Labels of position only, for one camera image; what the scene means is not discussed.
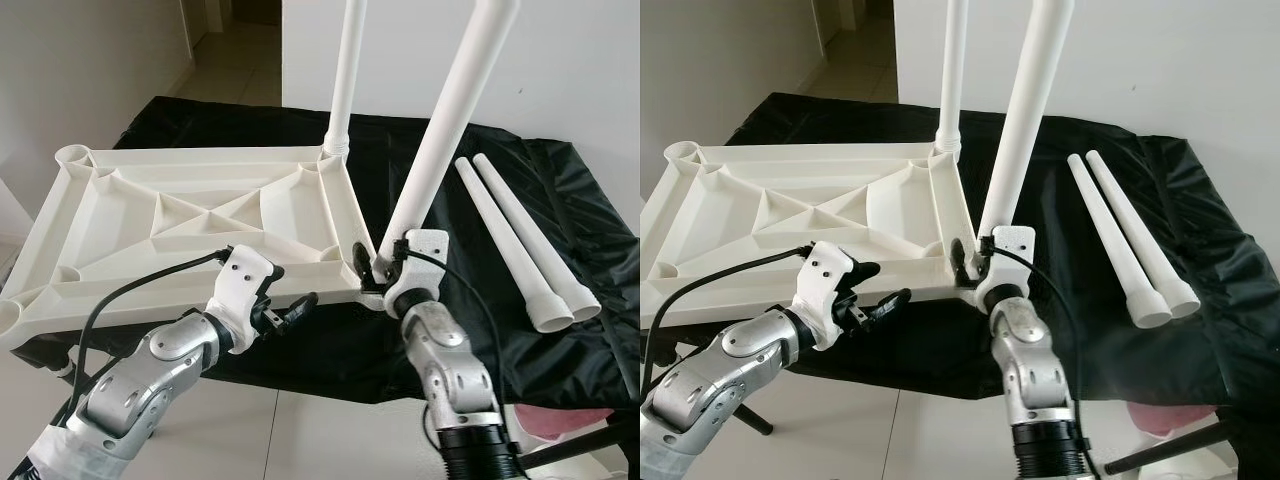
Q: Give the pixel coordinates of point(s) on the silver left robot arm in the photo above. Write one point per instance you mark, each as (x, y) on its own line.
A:
(720, 385)
(130, 385)

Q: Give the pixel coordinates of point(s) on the pink round object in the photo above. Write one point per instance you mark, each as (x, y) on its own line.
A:
(560, 420)
(1165, 415)

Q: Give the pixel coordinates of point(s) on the white plastic object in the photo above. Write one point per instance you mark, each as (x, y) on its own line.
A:
(600, 465)

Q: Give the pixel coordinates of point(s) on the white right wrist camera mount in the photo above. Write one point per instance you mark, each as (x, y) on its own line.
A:
(1010, 250)
(425, 250)

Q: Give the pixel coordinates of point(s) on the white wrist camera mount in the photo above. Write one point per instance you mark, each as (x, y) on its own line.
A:
(825, 275)
(243, 280)
(425, 250)
(1010, 250)

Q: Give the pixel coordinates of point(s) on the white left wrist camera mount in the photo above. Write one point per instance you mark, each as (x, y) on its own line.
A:
(825, 275)
(243, 280)

